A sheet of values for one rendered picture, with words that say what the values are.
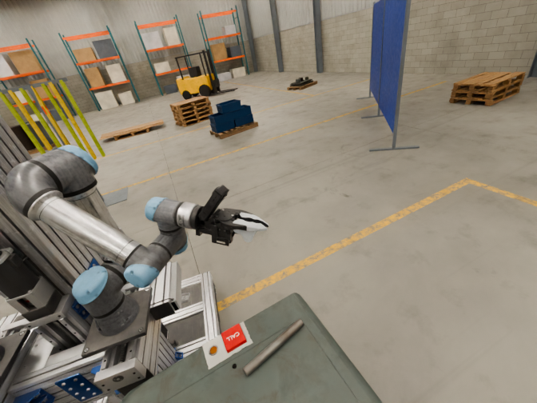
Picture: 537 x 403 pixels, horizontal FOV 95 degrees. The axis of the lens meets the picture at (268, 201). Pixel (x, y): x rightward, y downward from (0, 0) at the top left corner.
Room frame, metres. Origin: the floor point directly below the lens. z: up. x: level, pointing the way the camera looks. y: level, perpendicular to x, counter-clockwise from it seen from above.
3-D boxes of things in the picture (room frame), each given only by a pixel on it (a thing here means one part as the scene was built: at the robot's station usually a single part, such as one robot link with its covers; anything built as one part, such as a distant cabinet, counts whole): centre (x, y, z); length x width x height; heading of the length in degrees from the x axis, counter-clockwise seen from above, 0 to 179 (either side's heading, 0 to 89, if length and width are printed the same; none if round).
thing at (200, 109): (9.62, 2.04, 0.36); 1.26 x 0.86 x 0.73; 120
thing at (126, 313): (0.65, 0.67, 1.21); 0.15 x 0.15 x 0.10
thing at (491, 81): (5.63, -5.45, 0.22); 1.25 x 0.86 x 0.44; 112
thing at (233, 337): (0.42, 0.18, 1.26); 0.06 x 0.06 x 0.02; 21
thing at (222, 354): (0.40, 0.20, 1.23); 0.13 x 0.08 x 0.06; 111
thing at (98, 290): (0.66, 0.67, 1.33); 0.13 x 0.12 x 0.14; 158
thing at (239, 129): (7.30, 0.55, 0.39); 1.20 x 0.80 x 0.79; 117
